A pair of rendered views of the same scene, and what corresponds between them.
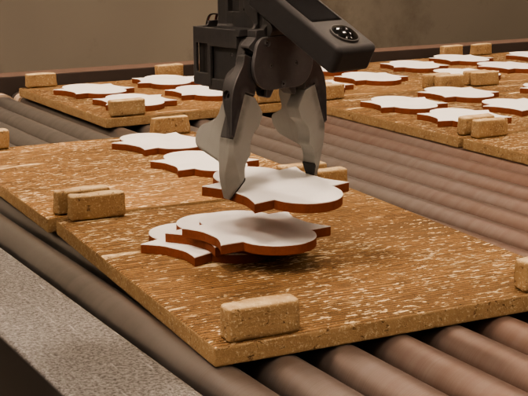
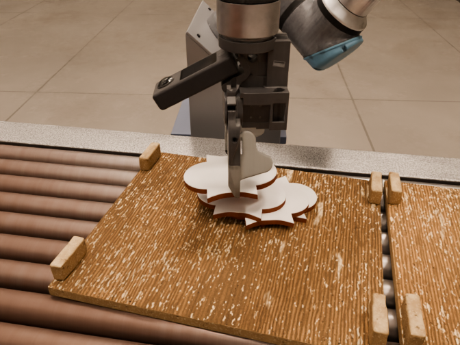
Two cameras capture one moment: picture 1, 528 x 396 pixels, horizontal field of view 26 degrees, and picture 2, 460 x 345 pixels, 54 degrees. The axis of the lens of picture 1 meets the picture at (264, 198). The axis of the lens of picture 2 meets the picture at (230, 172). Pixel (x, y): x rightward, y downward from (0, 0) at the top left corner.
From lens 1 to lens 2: 143 cm
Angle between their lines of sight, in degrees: 114
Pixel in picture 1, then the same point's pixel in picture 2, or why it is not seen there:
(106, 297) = not seen: hidden behind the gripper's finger
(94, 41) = not seen: outside the picture
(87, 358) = (202, 146)
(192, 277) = not seen: hidden behind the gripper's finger
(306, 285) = (181, 197)
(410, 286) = (138, 223)
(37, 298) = (280, 157)
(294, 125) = (248, 161)
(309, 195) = (199, 174)
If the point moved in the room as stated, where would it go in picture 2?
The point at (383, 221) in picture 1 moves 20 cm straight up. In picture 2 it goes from (254, 297) to (261, 157)
